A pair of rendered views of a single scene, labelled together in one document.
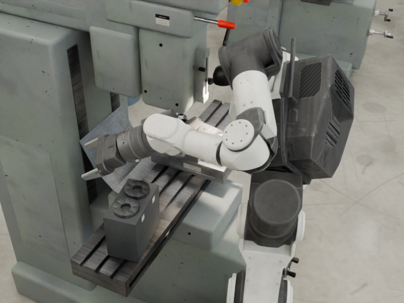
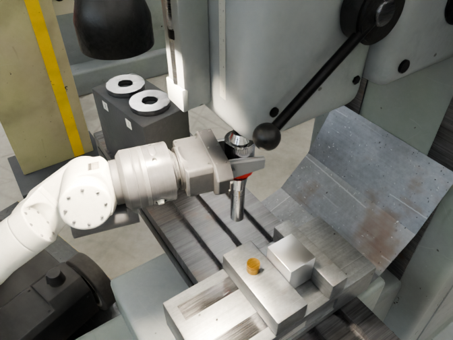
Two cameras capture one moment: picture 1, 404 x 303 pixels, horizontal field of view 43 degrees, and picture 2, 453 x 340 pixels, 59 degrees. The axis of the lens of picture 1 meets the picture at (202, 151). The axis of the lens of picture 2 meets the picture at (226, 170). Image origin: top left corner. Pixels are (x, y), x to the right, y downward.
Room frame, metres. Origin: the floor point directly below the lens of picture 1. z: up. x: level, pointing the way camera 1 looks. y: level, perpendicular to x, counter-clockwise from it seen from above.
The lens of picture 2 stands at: (1.93, -0.33, 1.60)
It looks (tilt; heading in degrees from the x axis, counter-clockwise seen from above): 41 degrees down; 122
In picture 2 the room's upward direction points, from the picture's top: straight up
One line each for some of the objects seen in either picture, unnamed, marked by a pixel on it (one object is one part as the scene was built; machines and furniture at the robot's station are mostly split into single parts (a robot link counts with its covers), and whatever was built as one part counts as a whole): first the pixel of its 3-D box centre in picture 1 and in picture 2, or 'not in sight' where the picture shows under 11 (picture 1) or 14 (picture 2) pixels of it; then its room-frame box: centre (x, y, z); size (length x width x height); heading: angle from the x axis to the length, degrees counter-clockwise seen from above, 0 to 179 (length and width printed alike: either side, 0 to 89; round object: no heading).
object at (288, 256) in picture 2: not in sight; (289, 262); (1.81, 0.06, 1.04); 0.06 x 0.05 x 0.06; 155
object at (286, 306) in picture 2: (199, 148); (262, 285); (1.79, 0.01, 1.03); 0.15 x 0.06 x 0.04; 155
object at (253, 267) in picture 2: not in sight; (253, 266); (1.77, 0.02, 1.06); 0.02 x 0.02 x 0.02
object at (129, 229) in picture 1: (133, 218); (143, 127); (1.34, 0.24, 1.04); 0.22 x 0.12 x 0.20; 164
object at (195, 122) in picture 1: (198, 133); (182, 168); (1.64, 0.01, 1.21); 0.13 x 0.12 x 0.10; 141
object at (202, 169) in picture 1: (193, 153); (273, 289); (1.80, 0.04, 0.99); 0.35 x 0.15 x 0.11; 65
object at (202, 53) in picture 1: (201, 74); (183, 15); (1.67, 0.01, 1.44); 0.04 x 0.04 x 0.21; 65
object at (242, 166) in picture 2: not in sight; (246, 167); (1.72, 0.07, 1.21); 0.06 x 0.02 x 0.03; 51
